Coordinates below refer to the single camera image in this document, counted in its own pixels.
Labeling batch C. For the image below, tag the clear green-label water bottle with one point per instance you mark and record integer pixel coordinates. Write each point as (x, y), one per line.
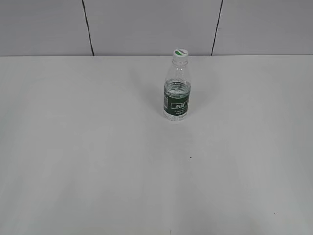
(177, 87)

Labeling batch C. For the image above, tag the white green-logo bottle cap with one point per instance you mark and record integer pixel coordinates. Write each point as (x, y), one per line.
(180, 55)

